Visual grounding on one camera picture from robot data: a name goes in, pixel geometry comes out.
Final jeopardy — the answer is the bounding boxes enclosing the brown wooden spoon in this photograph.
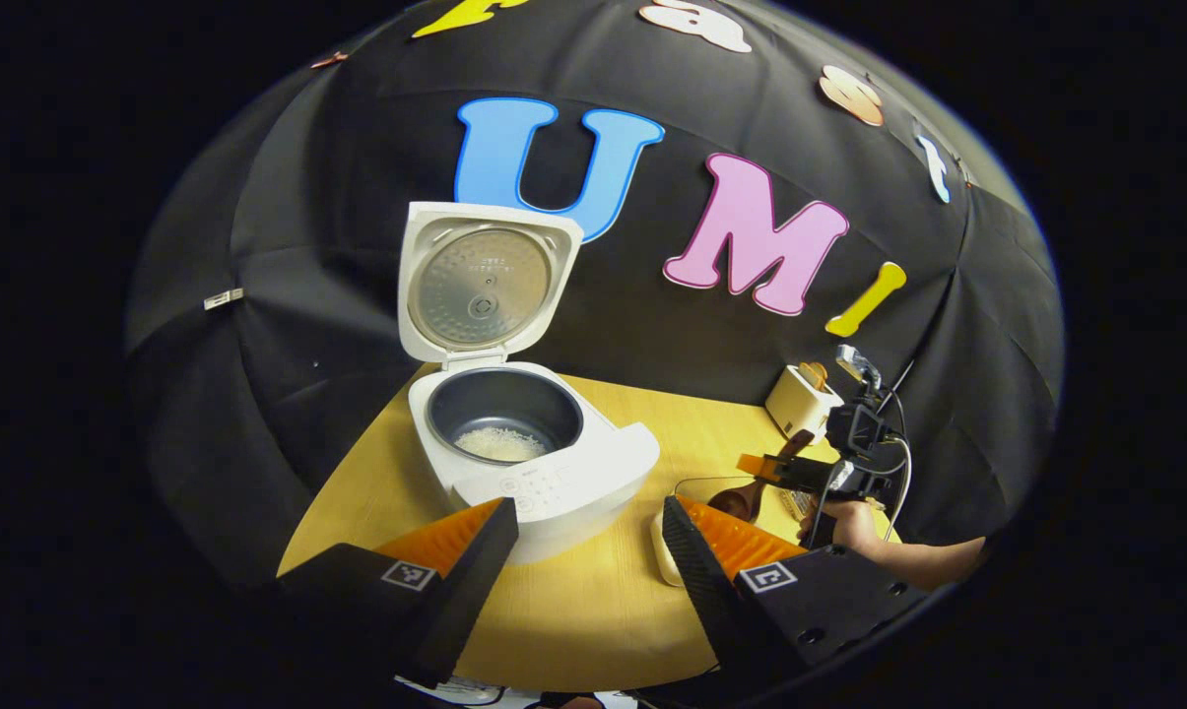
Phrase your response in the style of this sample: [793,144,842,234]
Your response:
[706,430,816,523]

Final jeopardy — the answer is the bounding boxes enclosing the black backdrop cloth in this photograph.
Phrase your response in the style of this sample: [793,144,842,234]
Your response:
[125,0,1065,592]

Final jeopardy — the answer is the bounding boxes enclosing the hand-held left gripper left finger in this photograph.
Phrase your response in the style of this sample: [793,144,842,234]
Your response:
[276,497,521,688]

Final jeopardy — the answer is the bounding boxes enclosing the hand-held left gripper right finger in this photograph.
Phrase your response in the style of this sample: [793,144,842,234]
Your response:
[662,495,929,690]

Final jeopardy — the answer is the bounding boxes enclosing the white toaster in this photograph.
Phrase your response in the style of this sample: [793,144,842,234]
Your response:
[765,362,845,444]

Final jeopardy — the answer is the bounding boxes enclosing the white rice cooker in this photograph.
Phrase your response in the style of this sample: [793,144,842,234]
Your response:
[398,202,661,564]

